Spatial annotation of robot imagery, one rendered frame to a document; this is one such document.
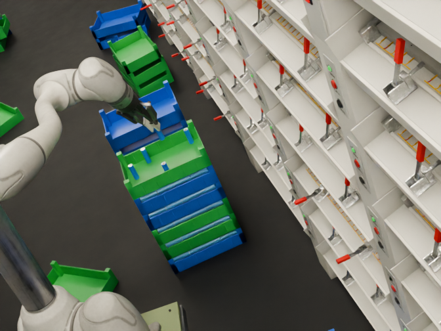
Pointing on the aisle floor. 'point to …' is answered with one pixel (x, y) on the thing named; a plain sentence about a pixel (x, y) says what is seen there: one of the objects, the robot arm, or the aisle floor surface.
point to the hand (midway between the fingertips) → (151, 123)
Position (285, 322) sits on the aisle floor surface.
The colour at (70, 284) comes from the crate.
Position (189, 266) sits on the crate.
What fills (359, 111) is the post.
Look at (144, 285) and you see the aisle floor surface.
